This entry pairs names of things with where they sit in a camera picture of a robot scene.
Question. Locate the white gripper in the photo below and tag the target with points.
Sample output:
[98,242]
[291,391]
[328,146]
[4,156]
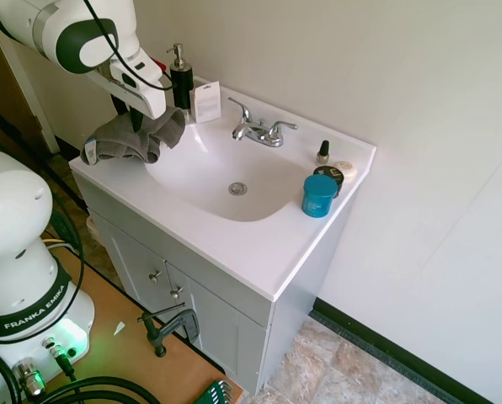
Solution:
[143,101]

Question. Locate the grey terry towel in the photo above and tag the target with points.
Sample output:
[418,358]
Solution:
[120,141]

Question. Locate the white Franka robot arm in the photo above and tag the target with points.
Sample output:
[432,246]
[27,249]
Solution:
[19,269]

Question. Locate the chrome sink drain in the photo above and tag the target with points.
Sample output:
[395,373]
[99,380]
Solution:
[238,188]

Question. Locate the black soap dispenser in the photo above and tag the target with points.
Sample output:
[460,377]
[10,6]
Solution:
[180,86]

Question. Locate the white cardboard package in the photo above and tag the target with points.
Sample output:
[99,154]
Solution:
[206,103]

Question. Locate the metal cabinet knob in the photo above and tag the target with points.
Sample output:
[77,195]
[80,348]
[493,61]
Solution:
[154,276]
[175,292]

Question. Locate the nail polish bottle black cap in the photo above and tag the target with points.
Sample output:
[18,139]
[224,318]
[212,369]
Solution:
[323,155]

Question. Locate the blue round jar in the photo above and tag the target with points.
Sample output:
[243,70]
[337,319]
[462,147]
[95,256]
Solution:
[317,198]

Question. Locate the black round jar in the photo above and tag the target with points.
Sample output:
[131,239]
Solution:
[333,172]

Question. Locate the white paper scrap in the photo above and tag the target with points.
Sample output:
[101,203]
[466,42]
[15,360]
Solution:
[119,329]

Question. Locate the dark metal C-clamp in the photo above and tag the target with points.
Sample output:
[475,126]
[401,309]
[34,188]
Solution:
[190,324]

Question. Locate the grey vanity cabinet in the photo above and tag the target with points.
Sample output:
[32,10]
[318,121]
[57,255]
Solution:
[217,320]

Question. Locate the round white soap bar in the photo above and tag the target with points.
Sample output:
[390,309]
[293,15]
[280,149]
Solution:
[347,170]

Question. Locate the green hex key set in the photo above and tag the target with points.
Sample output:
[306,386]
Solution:
[217,391]

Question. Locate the black baseboard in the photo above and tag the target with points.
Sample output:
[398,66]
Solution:
[381,341]

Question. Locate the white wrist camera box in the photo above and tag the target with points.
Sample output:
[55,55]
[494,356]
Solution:
[143,69]

